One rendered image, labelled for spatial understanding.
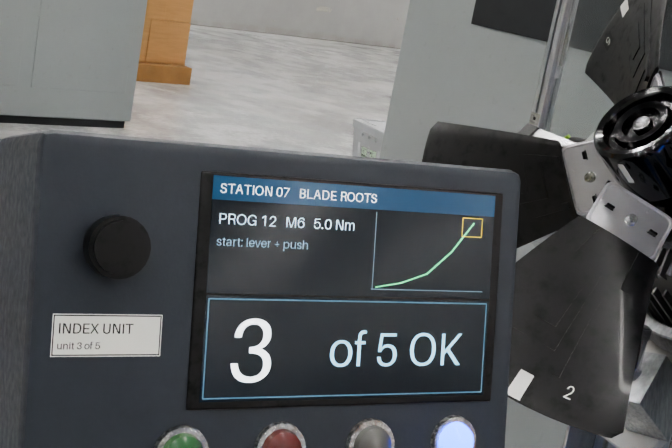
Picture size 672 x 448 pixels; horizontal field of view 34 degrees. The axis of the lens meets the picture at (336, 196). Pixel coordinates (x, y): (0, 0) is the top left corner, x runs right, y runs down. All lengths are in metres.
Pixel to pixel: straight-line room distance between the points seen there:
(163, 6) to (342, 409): 8.75
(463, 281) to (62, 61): 6.25
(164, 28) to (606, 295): 8.23
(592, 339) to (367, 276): 0.69
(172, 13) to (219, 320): 8.84
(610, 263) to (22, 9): 5.62
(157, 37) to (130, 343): 8.82
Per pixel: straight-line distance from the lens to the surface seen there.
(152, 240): 0.50
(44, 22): 6.70
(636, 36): 1.52
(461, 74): 3.98
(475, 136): 1.47
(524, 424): 2.72
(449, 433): 0.58
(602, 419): 1.18
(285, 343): 0.53
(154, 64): 9.24
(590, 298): 1.24
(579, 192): 1.39
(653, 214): 1.31
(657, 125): 1.29
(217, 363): 0.52
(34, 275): 0.49
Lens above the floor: 1.35
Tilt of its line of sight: 13 degrees down
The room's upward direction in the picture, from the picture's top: 11 degrees clockwise
